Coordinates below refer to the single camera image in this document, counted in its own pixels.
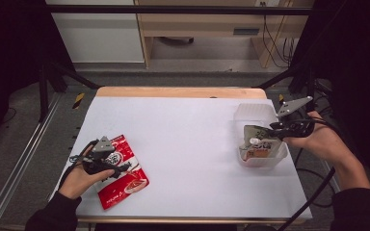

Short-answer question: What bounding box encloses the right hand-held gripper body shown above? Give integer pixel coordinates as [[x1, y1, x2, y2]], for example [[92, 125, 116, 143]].
[[275, 95, 316, 140]]

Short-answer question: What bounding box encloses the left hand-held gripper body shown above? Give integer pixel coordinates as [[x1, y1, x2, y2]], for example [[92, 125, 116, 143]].
[[81, 136, 124, 178]]

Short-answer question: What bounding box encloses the red snack packet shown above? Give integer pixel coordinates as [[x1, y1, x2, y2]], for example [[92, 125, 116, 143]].
[[91, 134, 150, 211]]

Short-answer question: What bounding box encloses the grey spouted pouch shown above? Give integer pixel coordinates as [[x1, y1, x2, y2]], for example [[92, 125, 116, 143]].
[[238, 124, 283, 162]]

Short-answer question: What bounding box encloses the clear plastic container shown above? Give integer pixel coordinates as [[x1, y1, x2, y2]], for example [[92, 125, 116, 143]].
[[232, 102, 289, 168]]

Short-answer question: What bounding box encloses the person's left hand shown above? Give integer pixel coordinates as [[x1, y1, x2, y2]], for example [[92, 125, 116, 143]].
[[58, 144, 116, 200]]

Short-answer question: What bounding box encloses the person's right hand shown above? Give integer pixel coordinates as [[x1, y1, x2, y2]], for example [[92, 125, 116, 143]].
[[282, 110, 357, 166]]

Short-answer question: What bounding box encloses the black metal stand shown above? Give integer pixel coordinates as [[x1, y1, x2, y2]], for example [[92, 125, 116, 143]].
[[255, 62, 317, 112], [38, 60, 101, 123]]

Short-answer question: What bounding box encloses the white table cover sheet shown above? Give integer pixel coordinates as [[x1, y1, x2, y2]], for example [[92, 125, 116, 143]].
[[49, 96, 313, 220]]

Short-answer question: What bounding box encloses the wooden table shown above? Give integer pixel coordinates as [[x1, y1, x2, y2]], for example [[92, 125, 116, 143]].
[[76, 86, 306, 225]]

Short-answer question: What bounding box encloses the white cabinet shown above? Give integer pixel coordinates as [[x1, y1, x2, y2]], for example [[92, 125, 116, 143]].
[[44, 0, 145, 64]]

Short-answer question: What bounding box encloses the light wooden desk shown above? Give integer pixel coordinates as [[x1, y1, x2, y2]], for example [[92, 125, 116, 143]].
[[134, 0, 316, 69]]

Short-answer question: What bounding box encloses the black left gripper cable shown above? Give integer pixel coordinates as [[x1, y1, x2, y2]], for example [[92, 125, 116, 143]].
[[68, 139, 100, 168]]

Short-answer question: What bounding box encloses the aluminium floor rail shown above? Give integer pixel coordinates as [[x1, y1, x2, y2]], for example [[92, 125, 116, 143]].
[[0, 91, 63, 231]]

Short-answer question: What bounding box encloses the bundle of black cables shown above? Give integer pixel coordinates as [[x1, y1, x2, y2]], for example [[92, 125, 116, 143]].
[[261, 1, 298, 69]]

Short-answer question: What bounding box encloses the black horizontal frame bar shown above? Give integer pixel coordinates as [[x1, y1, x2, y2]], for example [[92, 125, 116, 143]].
[[44, 4, 313, 16]]

